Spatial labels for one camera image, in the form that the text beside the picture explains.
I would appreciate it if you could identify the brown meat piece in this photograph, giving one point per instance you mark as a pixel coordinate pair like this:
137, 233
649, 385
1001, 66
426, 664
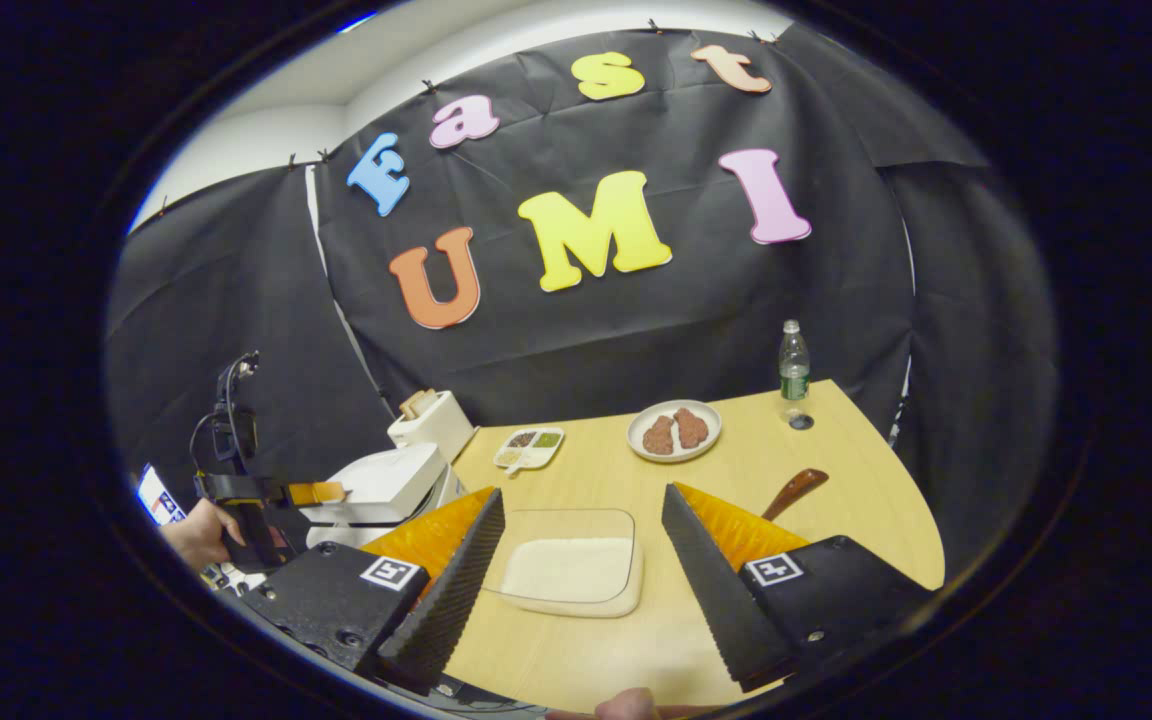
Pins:
691, 428
658, 436

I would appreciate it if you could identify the white rice cooker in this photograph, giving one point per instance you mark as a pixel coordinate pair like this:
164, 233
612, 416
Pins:
386, 490

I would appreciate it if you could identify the brown wooden spoon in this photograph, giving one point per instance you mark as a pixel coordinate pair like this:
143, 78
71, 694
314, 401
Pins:
796, 490

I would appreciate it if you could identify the white divided condiment dish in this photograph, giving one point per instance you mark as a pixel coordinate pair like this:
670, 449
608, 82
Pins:
528, 450

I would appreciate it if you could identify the white toaster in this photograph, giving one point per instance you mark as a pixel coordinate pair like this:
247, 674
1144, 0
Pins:
431, 430

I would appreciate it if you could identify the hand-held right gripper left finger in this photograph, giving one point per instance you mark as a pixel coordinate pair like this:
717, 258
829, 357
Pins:
451, 590

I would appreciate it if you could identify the clear container of rice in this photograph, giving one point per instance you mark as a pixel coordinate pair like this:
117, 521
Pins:
566, 570

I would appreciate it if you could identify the black backdrop cloth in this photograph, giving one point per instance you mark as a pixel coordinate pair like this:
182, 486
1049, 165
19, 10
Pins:
636, 330

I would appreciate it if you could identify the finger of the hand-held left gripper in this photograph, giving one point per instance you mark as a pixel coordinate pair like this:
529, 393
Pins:
316, 493

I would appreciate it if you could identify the dark bottle cap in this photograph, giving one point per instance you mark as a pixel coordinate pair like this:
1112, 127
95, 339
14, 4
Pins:
801, 422

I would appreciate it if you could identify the white round plate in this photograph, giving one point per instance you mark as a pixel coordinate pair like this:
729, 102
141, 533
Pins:
706, 440

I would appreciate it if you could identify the toast slice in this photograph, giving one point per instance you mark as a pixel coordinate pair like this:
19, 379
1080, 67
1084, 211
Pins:
411, 405
428, 399

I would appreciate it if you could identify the computer monitor screen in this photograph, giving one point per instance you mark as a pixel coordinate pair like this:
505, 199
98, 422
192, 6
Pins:
158, 497

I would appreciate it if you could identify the clear plastic water bottle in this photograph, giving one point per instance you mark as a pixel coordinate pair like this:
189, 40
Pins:
794, 375

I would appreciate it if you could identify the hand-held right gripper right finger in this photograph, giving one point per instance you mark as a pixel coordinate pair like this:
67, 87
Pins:
721, 590

